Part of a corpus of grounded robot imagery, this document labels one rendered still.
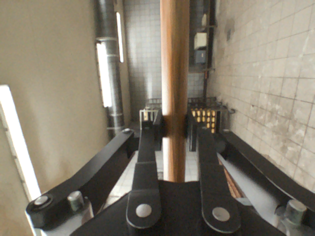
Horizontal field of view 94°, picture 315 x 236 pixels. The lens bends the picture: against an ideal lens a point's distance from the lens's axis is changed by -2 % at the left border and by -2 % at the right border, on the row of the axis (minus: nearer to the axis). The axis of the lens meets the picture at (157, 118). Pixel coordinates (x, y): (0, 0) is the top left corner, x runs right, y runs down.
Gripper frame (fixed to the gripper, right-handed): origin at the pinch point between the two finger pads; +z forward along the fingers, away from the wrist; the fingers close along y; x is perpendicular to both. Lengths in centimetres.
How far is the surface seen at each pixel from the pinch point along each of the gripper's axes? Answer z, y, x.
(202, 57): 432, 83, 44
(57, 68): 168, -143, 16
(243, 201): 85, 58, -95
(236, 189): 104, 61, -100
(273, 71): 173, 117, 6
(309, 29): 135, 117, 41
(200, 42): 431, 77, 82
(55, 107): 151, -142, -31
